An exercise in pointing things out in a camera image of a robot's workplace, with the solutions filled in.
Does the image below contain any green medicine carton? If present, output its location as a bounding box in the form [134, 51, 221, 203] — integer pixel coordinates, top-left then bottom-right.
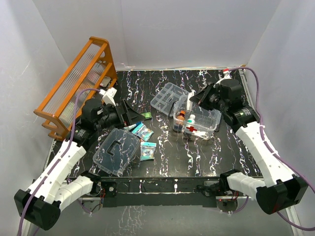
[141, 112, 152, 119]

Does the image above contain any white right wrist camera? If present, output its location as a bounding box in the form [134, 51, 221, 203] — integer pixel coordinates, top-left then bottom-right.
[216, 68, 232, 84]

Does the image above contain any clear compartment organizer tray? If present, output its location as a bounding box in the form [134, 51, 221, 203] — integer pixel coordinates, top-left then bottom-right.
[150, 83, 188, 117]

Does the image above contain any clear kit lid black handle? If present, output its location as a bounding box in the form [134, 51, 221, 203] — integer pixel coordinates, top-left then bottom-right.
[93, 128, 140, 177]

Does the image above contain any white gauze pad packet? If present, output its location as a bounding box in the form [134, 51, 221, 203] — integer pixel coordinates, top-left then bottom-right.
[186, 90, 195, 114]

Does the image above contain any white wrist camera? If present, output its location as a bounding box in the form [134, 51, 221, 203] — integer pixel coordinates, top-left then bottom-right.
[216, 68, 232, 84]
[99, 88, 117, 107]

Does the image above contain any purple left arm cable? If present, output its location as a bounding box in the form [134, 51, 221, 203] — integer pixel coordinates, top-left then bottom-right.
[18, 88, 101, 236]

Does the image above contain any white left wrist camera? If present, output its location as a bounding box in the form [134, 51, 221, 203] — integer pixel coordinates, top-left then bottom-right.
[99, 88, 117, 107]

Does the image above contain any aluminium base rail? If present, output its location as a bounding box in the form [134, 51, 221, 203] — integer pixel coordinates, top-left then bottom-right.
[27, 177, 293, 201]

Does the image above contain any white plastic bottle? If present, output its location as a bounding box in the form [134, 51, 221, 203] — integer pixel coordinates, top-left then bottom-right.
[184, 114, 197, 135]

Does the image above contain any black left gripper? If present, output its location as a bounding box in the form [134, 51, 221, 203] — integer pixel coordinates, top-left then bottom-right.
[95, 99, 146, 131]

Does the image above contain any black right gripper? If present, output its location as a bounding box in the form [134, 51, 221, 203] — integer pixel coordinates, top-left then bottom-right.
[189, 83, 227, 113]

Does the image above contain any clear medicine kit box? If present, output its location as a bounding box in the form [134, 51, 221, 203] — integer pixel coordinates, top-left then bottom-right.
[173, 95, 221, 140]

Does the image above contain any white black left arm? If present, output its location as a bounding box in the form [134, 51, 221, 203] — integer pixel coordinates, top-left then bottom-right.
[14, 98, 145, 231]

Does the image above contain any teal tape packet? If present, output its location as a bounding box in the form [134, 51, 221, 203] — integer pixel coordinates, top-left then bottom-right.
[132, 123, 154, 142]
[140, 142, 157, 161]

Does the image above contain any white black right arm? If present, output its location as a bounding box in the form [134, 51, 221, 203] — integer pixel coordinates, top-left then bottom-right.
[190, 79, 308, 214]

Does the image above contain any brown bottle orange cap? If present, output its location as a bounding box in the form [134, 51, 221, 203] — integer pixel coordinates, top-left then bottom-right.
[174, 110, 186, 132]

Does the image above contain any orange wooden rack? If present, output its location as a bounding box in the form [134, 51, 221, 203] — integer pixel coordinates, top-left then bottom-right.
[34, 36, 118, 141]

